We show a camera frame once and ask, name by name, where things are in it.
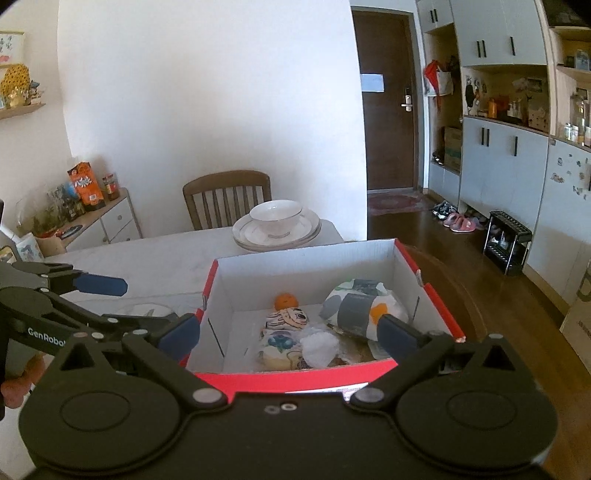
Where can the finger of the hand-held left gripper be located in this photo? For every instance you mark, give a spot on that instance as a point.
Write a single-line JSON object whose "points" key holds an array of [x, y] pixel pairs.
{"points": [[115, 321], [101, 285]]}

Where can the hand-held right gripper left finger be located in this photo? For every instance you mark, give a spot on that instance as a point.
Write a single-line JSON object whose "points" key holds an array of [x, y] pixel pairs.
{"points": [[180, 337]]}

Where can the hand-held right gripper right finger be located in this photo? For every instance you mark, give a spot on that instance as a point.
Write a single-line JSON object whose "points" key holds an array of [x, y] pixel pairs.
{"points": [[397, 337]]}

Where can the white green plastic bag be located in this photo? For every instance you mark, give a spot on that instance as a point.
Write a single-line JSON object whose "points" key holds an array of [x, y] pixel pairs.
{"points": [[360, 300]]}

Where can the white tissue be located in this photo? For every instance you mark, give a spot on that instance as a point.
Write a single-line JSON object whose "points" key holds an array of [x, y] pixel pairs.
{"points": [[318, 346]]}

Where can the white blue print packet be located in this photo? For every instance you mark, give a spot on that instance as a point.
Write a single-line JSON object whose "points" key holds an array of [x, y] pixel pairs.
{"points": [[279, 344]]}

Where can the red cardboard box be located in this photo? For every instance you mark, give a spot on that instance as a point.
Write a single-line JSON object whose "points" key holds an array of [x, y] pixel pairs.
{"points": [[300, 381]]}

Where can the cartoon print packet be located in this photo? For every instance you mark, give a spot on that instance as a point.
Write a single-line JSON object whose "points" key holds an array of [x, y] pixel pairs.
{"points": [[286, 321]]}

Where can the orange tangerine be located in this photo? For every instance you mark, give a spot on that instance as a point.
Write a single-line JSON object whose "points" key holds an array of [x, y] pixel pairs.
{"points": [[286, 301]]}

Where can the grey marble desktop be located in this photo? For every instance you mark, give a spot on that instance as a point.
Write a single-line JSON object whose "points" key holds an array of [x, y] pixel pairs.
{"points": [[161, 258]]}

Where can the person's left hand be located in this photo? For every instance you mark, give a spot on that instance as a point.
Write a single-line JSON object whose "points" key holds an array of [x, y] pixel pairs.
{"points": [[16, 392]]}

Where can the round blue coaster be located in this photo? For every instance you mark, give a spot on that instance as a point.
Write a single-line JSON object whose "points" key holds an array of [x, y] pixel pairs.
{"points": [[71, 230]]}

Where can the white wooden side cabinet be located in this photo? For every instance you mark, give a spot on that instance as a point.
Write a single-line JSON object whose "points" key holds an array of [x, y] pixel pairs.
{"points": [[117, 221]]}

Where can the white printed cup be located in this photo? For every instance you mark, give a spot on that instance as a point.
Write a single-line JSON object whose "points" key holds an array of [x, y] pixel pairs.
{"points": [[30, 247]]}

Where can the dark glass jar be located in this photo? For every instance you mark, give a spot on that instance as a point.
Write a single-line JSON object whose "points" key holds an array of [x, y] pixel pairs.
{"points": [[75, 209]]}

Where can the white paper roll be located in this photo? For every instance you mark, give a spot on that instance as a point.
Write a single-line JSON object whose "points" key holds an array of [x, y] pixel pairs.
{"points": [[9, 234]]}

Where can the clear plastic tank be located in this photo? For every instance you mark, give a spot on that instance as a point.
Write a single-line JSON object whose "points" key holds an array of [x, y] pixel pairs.
{"points": [[39, 212]]}

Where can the red lid sauce jar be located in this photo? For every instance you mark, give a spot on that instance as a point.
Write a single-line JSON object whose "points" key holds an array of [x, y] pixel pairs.
{"points": [[111, 188]]}

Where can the orange snack bag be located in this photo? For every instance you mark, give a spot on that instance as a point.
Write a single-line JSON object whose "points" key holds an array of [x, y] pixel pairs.
{"points": [[87, 184]]}

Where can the white ceramic plate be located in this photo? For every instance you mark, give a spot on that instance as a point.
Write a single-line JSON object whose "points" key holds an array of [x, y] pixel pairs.
{"points": [[258, 248]]}

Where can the pink slippers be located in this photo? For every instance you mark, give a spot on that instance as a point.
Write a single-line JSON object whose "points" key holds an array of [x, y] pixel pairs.
{"points": [[461, 224]]}

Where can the patterned door rug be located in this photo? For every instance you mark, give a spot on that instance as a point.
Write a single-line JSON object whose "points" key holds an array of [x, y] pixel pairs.
{"points": [[399, 204]]}

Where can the dark sneakers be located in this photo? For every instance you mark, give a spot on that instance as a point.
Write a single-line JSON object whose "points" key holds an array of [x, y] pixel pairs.
{"points": [[443, 210]]}

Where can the stack of white plates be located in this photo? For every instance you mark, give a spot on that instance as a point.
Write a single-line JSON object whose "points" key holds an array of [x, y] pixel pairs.
{"points": [[309, 226]]}

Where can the black shoe rack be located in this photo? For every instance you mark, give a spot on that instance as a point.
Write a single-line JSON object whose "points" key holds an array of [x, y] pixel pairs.
{"points": [[505, 244]]}

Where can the white ceramic bowl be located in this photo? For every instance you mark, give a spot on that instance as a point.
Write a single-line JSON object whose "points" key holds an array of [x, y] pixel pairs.
{"points": [[276, 219]]}

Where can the brown wooden chair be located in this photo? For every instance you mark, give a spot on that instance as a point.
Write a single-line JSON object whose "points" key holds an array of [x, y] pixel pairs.
{"points": [[226, 180]]}

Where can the dark brown door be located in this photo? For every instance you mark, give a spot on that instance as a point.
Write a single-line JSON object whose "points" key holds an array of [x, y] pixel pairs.
{"points": [[388, 147]]}

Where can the brown cardboard box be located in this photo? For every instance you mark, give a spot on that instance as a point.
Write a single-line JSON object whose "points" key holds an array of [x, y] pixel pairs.
{"points": [[453, 150]]}

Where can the white fridge with stickers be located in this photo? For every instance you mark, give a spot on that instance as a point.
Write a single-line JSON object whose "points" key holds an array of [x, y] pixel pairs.
{"points": [[563, 217]]}

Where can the golden ornament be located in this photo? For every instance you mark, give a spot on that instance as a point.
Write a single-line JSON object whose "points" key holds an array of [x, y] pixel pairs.
{"points": [[16, 85]]}

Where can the silver door lock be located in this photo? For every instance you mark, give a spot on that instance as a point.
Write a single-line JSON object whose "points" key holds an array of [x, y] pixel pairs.
{"points": [[406, 99]]}

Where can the orange bottle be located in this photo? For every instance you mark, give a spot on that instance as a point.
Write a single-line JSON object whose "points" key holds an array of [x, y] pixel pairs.
{"points": [[493, 108]]}

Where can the framed picture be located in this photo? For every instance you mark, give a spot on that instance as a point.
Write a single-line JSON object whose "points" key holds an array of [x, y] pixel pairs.
{"points": [[11, 48]]}

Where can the white paper notice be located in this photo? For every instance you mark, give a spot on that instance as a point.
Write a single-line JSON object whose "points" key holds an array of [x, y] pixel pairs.
{"points": [[372, 82]]}

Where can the printed tissue box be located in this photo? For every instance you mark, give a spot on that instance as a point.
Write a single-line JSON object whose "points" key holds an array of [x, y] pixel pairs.
{"points": [[539, 120]]}

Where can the red white hanging bag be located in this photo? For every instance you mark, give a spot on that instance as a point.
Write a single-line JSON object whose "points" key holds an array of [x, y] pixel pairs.
{"points": [[438, 78]]}

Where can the white wood storage cabinet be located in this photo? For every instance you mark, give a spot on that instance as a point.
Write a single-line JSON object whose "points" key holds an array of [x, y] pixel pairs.
{"points": [[498, 32]]}

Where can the wooden wall shelf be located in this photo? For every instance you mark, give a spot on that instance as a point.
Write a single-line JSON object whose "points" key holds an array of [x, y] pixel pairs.
{"points": [[23, 110]]}

